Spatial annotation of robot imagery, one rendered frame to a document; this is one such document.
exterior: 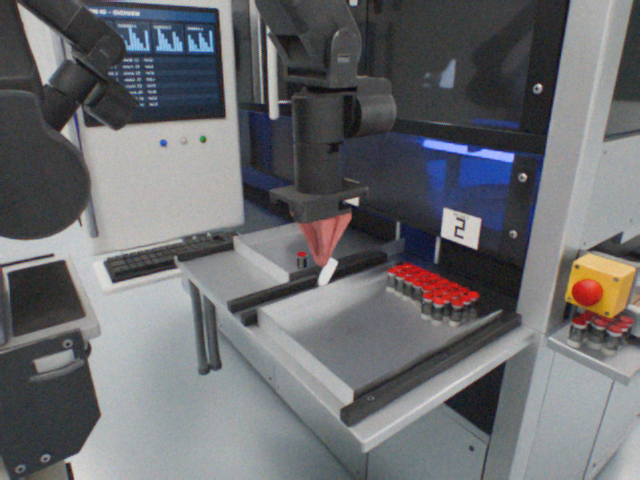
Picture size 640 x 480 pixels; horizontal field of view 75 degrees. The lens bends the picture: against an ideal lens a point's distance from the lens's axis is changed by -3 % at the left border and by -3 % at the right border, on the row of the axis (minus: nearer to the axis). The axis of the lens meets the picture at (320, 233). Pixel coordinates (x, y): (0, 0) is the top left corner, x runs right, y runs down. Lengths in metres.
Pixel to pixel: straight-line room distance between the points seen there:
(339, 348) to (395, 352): 0.09
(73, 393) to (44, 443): 0.06
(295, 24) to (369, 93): 0.13
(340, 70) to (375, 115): 0.08
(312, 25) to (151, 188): 1.00
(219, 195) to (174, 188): 0.15
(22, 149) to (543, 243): 0.70
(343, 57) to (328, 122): 0.07
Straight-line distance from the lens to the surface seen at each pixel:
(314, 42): 0.44
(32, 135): 0.33
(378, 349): 0.72
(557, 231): 0.77
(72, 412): 0.59
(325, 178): 0.47
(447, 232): 0.89
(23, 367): 0.54
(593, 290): 0.73
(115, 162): 1.33
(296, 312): 0.81
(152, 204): 1.38
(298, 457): 1.74
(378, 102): 0.52
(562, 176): 0.75
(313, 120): 0.46
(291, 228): 1.17
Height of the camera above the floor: 1.30
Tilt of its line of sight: 21 degrees down
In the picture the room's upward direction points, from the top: straight up
